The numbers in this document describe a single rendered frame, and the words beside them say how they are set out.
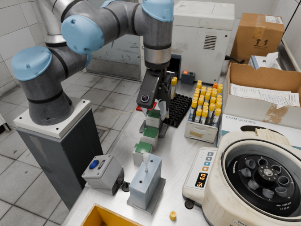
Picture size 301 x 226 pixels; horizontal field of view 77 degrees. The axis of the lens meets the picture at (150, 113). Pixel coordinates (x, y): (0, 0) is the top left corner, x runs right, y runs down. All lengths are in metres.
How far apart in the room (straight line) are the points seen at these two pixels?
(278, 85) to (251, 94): 0.13
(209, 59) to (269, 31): 0.46
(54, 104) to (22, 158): 1.34
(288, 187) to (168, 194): 0.27
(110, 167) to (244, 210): 0.31
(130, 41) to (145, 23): 1.96
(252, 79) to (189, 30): 0.33
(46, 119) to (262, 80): 0.84
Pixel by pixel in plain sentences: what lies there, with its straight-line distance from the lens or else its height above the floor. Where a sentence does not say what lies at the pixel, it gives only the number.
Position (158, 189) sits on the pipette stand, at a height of 0.89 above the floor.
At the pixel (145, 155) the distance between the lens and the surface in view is 0.41.
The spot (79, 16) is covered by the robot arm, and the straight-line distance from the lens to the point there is 0.43.
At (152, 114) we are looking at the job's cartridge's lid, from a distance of 0.63.
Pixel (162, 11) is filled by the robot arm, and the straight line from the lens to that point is 0.48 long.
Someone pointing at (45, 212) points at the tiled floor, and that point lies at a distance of 1.64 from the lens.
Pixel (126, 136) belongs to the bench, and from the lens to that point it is 0.67.
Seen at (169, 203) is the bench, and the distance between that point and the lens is 0.54.
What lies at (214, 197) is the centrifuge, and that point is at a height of 0.98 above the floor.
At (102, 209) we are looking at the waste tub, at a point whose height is 0.97.
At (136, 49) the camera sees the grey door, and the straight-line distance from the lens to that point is 2.45.
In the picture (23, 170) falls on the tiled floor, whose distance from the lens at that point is 1.93.
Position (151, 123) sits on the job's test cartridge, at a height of 0.92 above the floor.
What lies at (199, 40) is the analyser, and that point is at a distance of 0.89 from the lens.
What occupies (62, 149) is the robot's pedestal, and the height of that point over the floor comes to 0.84.
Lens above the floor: 1.37
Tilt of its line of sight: 41 degrees down
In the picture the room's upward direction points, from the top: straight up
